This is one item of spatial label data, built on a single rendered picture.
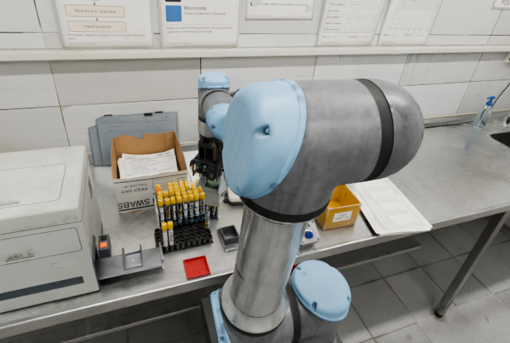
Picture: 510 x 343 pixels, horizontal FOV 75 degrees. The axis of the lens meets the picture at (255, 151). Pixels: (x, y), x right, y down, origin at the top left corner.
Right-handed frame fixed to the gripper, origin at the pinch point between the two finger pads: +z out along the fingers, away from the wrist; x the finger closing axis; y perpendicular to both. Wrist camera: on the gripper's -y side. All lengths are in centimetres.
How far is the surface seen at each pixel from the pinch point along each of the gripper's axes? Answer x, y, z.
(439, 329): 109, -60, 108
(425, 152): 77, -93, 20
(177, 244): -8.1, 8.7, 17.6
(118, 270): -17.7, 23.7, 16.1
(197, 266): 0.2, 12.4, 19.9
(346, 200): 40, -30, 15
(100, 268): -22.7, 24.8, 16.1
